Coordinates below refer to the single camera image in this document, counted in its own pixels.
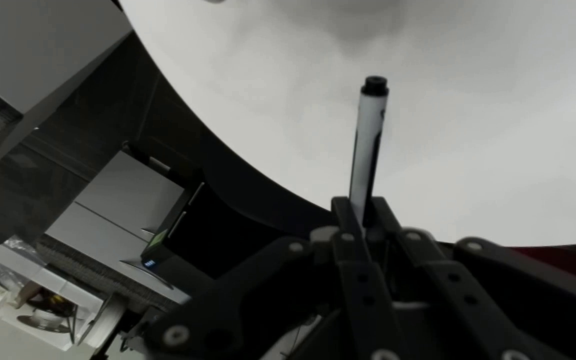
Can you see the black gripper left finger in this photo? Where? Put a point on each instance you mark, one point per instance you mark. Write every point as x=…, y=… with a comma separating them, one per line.
x=367, y=302

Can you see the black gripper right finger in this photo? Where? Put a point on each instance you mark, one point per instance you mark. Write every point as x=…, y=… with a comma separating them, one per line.
x=457, y=319

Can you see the black and white pen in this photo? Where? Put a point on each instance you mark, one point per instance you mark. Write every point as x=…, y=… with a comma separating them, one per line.
x=367, y=142

